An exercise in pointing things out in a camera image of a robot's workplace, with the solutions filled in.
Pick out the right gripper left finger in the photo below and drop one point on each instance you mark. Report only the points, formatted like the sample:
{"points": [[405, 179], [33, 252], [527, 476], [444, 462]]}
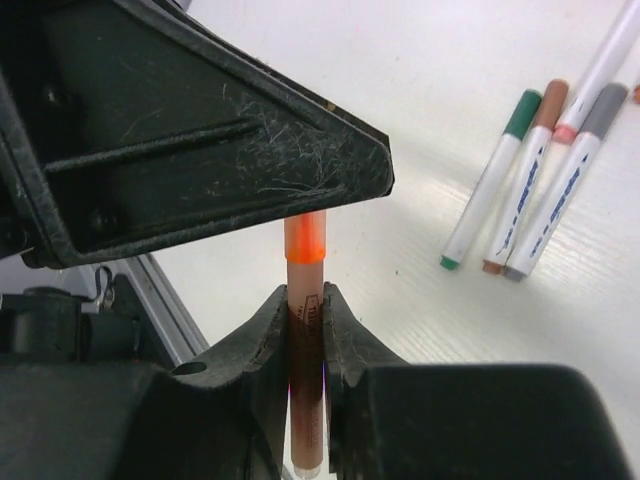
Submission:
{"points": [[76, 404]]}

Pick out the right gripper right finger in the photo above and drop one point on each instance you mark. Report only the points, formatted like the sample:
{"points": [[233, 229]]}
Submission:
{"points": [[390, 419]]}

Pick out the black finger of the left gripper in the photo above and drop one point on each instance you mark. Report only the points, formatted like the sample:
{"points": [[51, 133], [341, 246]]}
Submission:
{"points": [[127, 127]]}

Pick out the orange highlighter pen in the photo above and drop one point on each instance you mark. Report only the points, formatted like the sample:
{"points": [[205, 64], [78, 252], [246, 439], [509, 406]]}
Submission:
{"points": [[305, 251]]}

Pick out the grey cap marker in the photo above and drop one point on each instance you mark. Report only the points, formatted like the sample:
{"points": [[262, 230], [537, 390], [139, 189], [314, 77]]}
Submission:
{"points": [[563, 187]]}

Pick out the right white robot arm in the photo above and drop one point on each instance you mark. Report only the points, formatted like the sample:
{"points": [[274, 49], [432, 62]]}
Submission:
{"points": [[92, 396]]}

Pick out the brown cap marker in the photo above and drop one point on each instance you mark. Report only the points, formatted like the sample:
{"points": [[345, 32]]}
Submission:
{"points": [[525, 177]]}

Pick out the pink cap marker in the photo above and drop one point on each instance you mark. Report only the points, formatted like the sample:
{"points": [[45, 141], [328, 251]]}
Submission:
{"points": [[606, 62]]}

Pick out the aluminium right side rail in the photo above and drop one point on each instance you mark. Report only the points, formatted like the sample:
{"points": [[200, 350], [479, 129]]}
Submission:
{"points": [[143, 292]]}

